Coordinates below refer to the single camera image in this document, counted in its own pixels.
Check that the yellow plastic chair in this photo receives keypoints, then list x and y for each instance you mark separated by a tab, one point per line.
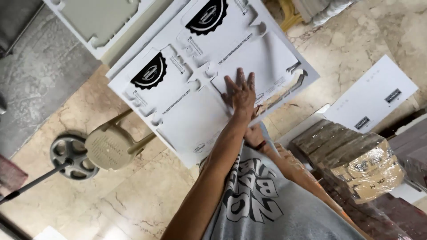
289	15

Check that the grey stand fan base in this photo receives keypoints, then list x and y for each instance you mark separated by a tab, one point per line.
73	156

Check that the white sheet small black labels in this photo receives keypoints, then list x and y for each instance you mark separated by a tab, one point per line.
370	90

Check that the beige plastic stool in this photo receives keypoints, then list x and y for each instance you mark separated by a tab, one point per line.
110	146

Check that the small white paper sheet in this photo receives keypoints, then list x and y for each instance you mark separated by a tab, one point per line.
50	234

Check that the plastic-wrapped maroon bundle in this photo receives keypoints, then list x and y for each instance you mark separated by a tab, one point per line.
412	150

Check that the white die-cut sheet black emblems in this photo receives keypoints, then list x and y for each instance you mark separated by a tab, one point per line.
186	100

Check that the white die-cut sheet plain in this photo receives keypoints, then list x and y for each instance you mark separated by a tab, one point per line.
100	20

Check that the grey printed t-shirt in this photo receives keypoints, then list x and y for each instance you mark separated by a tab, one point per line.
277	206

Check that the plastic-wrapped brown cardboard bundle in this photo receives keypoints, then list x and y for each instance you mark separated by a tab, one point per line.
350	156

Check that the person's right hand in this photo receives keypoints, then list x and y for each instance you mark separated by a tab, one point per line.
254	133

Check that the dark red cloth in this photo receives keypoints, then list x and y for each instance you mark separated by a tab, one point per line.
10	175

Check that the white cloth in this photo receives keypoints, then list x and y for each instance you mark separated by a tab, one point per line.
322	10

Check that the dark red wristband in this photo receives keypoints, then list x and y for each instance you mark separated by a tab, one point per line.
261	145

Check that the plastic-wrapped dark brown bundle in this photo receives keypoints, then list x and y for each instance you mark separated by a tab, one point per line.
383	216

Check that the person's left hand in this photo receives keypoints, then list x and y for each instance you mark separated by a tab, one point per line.
242	98

